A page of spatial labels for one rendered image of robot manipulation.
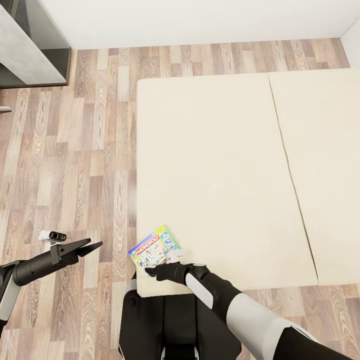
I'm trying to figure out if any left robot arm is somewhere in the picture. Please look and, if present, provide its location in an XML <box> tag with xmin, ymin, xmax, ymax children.
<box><xmin>0</xmin><ymin>230</ymin><xmax>103</xmax><ymax>338</ymax></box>

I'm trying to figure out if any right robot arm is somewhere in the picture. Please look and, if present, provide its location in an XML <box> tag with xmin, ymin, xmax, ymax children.
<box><xmin>145</xmin><ymin>248</ymin><xmax>353</xmax><ymax>360</ymax></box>

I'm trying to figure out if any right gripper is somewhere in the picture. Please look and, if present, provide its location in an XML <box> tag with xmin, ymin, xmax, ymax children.
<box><xmin>145</xmin><ymin>261</ymin><xmax>183</xmax><ymax>284</ymax></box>

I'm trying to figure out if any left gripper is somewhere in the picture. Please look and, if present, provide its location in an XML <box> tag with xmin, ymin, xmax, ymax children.
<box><xmin>31</xmin><ymin>238</ymin><xmax>103</xmax><ymax>278</ymax></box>

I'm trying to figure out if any board game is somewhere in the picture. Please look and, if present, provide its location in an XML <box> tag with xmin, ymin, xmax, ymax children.
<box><xmin>128</xmin><ymin>225</ymin><xmax>181</xmax><ymax>277</ymax></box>

